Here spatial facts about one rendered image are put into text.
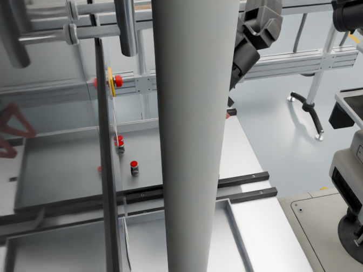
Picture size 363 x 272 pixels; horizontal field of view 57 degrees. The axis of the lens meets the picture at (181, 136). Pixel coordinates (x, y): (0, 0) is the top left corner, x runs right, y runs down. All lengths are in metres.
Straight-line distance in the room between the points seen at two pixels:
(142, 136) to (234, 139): 0.29
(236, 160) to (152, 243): 0.36
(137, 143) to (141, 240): 0.33
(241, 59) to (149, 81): 1.32
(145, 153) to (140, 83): 0.97
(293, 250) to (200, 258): 0.70
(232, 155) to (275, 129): 1.47
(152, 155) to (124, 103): 1.64
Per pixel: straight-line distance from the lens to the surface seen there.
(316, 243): 1.64
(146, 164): 1.00
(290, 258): 0.88
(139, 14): 1.73
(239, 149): 1.05
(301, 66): 2.26
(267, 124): 2.50
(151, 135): 1.08
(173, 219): 0.16
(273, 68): 2.16
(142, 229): 0.88
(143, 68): 1.93
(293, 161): 2.29
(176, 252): 0.19
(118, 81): 1.11
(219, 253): 0.84
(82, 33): 0.39
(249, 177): 0.96
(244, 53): 0.68
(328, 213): 1.75
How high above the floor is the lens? 1.64
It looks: 44 degrees down
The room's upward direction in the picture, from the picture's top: straight up
